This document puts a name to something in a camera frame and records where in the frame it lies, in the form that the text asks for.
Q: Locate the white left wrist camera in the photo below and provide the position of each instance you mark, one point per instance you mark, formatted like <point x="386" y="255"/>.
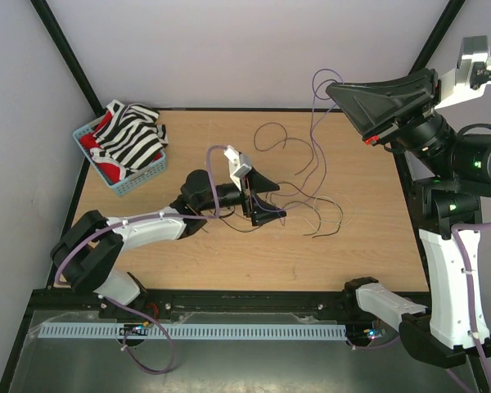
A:
<point x="239" y="165"/>

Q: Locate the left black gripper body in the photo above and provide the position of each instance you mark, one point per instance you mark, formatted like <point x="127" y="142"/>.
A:
<point x="246" y="200"/>

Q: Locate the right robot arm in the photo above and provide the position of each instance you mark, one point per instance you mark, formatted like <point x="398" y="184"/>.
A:
<point x="446" y="210"/>

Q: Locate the light blue slotted cable duct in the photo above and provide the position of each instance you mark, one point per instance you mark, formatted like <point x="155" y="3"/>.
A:
<point x="197" y="332"/>

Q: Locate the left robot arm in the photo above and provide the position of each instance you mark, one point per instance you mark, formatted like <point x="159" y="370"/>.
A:
<point x="85" y="256"/>

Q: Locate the red cloth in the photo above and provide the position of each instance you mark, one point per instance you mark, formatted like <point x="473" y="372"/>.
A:
<point x="109" y="167"/>

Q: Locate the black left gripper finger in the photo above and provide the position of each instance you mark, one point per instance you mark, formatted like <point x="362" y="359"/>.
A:
<point x="264" y="213"/>
<point x="261" y="184"/>

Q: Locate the zebra striped cloth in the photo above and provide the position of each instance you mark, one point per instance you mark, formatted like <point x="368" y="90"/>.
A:
<point x="133" y="137"/>

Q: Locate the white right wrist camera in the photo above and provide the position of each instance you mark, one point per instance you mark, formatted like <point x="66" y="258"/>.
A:
<point x="468" y="80"/>

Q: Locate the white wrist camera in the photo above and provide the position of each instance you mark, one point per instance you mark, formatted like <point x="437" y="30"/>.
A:
<point x="468" y="80"/>
<point x="239" y="165"/>

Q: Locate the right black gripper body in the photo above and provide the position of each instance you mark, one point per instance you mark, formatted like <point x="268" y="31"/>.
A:
<point x="430" y="110"/>

